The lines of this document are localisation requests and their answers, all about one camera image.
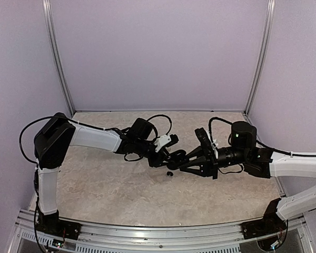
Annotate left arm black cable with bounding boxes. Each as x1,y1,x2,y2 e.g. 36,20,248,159
18,113,173,164

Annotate aluminium frame post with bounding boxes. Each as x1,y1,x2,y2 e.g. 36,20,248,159
42,0,76,116
244,0,276,117

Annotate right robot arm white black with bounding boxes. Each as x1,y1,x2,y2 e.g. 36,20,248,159
177,121,316,234

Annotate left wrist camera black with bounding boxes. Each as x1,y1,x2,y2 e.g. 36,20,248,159
166,134,179,147

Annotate black oval charging case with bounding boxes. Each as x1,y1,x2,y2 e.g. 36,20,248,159
165,150,186,170

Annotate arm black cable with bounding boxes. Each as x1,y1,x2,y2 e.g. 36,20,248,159
208,116,235,143
18,113,173,164

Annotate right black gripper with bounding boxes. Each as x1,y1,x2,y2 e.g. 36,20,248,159
179,145,249,179

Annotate black earbud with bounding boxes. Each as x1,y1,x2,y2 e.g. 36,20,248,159
166,171,173,177

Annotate left aluminium frame post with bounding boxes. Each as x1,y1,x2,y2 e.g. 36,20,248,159
42,0,76,116

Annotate front aluminium rail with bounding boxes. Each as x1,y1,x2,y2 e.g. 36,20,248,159
6,210,315,252

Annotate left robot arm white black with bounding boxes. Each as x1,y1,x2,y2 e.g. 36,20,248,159
34,113,173,235

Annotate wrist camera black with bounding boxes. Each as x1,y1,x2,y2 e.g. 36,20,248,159
166,134,179,147
195,128,213,153

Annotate right aluminium frame post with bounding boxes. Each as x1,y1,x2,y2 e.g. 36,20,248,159
244,0,276,117

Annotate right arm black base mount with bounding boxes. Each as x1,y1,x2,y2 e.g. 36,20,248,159
241,198,288,240

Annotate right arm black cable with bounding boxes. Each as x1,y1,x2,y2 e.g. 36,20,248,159
208,116,235,143

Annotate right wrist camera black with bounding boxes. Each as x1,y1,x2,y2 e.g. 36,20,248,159
195,128,213,153

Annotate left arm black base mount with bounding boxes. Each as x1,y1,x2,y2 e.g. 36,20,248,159
36,211,82,240

